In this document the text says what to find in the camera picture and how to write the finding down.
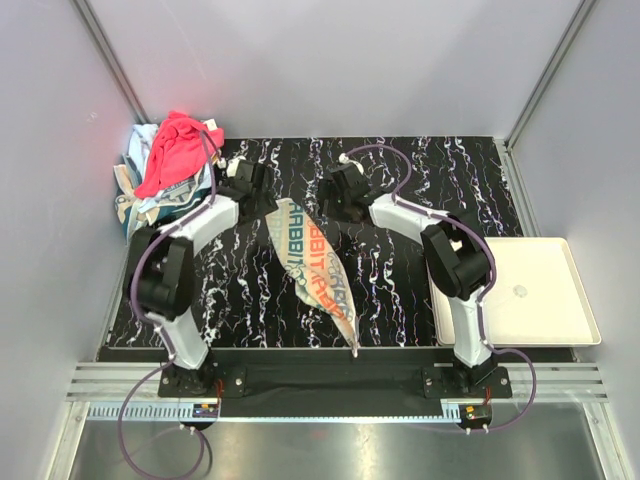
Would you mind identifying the cream rabbit print towel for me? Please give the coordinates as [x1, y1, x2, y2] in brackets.
[265, 198, 360, 357]

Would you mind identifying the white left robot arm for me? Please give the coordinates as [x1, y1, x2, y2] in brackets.
[122, 157, 277, 396]

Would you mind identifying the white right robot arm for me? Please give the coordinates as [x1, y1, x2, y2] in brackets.
[317, 163, 496, 397]

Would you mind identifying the red pink towel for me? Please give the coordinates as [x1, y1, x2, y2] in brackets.
[134, 111, 225, 199]

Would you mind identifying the teal patterned towel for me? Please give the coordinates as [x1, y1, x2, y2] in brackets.
[113, 164, 211, 242]

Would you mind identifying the white light blue towel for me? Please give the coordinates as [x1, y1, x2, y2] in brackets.
[123, 124, 159, 182]

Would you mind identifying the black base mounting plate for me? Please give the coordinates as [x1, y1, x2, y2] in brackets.
[158, 347, 513, 400]

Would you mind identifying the white plastic tray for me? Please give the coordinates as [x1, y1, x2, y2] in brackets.
[428, 237, 602, 347]

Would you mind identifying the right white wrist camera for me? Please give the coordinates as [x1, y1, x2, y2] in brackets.
[338, 153, 364, 173]

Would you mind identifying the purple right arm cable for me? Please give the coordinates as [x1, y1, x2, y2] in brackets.
[344, 143, 538, 434]

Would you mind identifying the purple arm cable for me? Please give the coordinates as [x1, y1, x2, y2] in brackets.
[344, 143, 538, 434]
[116, 130, 224, 477]

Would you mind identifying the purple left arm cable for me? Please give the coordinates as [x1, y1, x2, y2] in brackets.
[116, 130, 224, 477]

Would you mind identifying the aluminium rail frame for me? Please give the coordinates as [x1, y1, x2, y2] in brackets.
[48, 361, 635, 479]

